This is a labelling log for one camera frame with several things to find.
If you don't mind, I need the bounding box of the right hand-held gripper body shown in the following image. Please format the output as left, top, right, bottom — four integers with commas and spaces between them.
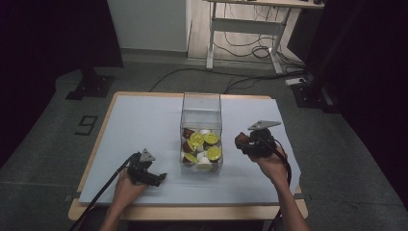
247, 119, 282, 159

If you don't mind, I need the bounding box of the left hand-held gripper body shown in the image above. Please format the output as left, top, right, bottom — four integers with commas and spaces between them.
127, 148, 157, 186

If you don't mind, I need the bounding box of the brown coffee capsule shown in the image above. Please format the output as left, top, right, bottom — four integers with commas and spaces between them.
234, 131, 250, 148

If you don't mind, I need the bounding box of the pile of coffee capsules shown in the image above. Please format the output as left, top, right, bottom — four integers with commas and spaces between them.
181, 127, 223, 171

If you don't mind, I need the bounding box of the clear acrylic drawer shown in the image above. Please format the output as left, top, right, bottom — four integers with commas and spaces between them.
179, 122, 224, 176

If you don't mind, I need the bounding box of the person's right hand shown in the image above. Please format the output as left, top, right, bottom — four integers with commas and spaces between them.
252, 145, 289, 188

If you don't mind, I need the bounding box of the person's left hand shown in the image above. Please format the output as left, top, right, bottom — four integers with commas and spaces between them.
112, 167, 149, 210

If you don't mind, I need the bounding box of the white table sheet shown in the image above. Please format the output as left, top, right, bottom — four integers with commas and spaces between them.
78, 94, 302, 207

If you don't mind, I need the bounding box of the wooden table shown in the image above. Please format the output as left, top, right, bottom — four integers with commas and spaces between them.
67, 90, 309, 221

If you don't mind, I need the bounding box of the black stand base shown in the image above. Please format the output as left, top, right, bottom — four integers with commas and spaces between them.
290, 80, 342, 114
64, 66, 116, 101

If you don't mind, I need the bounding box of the white power strip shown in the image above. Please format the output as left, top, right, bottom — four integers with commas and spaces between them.
285, 77, 308, 87

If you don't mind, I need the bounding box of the black curtain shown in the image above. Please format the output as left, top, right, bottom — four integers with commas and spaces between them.
287, 0, 408, 206
0, 0, 124, 167

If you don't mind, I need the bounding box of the white panel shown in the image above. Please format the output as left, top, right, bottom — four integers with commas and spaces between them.
106, 0, 192, 53

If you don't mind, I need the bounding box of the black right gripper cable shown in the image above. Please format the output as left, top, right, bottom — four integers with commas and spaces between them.
263, 136, 293, 231

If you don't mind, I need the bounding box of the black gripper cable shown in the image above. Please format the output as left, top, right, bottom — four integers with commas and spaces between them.
263, 136, 293, 231
67, 151, 142, 231

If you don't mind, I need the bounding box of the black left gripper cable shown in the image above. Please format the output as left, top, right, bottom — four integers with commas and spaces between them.
67, 151, 142, 231

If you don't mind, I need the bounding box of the black cable bundle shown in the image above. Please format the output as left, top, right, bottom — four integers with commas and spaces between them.
213, 30, 306, 75

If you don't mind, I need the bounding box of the long black floor cable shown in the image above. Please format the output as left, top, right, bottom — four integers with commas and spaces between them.
148, 66, 292, 93

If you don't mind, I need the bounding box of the white desk frame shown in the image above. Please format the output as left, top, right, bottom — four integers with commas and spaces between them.
204, 0, 325, 75

